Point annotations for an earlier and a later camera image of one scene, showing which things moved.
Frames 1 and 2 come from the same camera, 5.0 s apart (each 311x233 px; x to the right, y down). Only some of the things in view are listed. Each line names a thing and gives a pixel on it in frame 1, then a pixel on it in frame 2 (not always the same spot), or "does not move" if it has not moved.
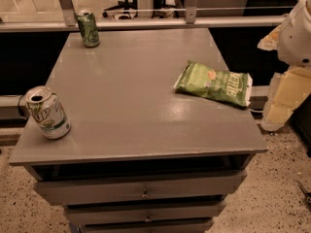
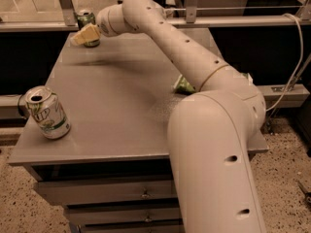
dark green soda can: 88,30 does not move
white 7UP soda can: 49,112 does not move
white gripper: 296,39 -> 103,21
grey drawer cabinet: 140,156 does not move
